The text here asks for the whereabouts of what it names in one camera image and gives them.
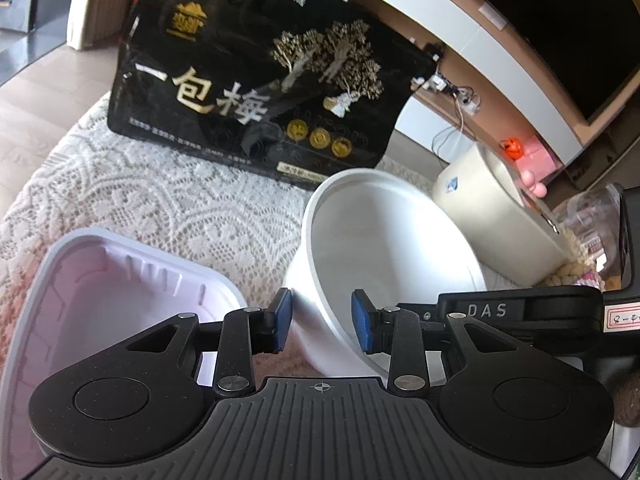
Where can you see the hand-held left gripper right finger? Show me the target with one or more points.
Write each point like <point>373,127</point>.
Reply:
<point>361,322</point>

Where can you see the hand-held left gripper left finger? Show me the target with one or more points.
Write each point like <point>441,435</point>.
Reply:
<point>282,320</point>

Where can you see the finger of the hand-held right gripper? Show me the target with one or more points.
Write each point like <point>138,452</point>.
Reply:
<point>431,316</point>

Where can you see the white paper bowl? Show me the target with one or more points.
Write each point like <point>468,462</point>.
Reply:
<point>390,240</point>

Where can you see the large glass jar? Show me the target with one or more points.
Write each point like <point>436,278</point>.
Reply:
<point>585,240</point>

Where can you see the cream rectangular container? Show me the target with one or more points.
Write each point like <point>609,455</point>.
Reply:
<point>490,220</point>

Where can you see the pink egg toy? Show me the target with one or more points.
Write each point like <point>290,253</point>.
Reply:
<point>532,185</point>

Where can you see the pink box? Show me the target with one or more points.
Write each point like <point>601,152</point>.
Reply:
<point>540,157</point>

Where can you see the orange pumpkin toy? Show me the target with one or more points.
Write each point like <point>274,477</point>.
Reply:
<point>511,148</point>

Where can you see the white lace tablecloth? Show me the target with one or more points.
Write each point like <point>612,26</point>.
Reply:
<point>150,185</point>

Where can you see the white power strip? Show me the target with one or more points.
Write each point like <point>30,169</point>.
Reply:
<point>467,102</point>

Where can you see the black snack bag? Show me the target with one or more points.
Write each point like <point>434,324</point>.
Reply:
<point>250,60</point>

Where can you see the black television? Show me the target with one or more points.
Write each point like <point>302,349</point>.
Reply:
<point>550,20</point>

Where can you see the white wooden television cabinet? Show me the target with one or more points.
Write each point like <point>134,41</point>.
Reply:
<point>450,15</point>

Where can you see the white door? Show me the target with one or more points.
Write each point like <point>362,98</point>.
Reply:
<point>95,10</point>

